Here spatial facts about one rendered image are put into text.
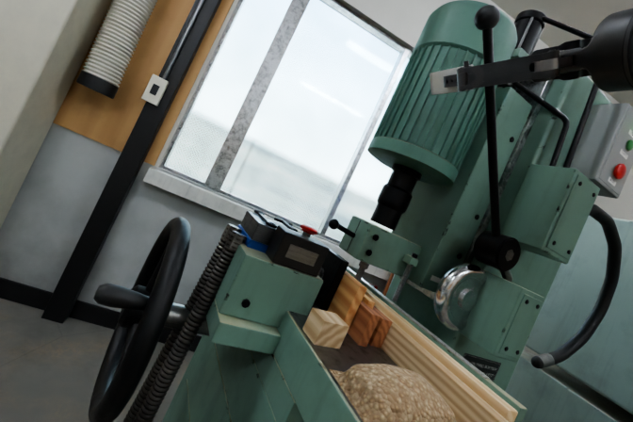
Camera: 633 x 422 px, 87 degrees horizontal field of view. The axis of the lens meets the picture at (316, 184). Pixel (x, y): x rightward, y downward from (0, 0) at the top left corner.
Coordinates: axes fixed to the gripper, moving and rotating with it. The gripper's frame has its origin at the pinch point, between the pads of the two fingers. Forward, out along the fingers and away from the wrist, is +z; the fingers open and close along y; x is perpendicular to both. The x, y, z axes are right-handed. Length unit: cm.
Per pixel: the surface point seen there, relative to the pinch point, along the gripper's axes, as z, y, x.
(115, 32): 139, -53, 44
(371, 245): 12.1, -13.8, -26.4
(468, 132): 7.7, 6.6, -9.5
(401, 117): 13.1, -3.4, -4.9
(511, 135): 8.5, 18.8, -12.4
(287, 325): 4.4, -33.4, -29.6
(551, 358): 3, 21, -62
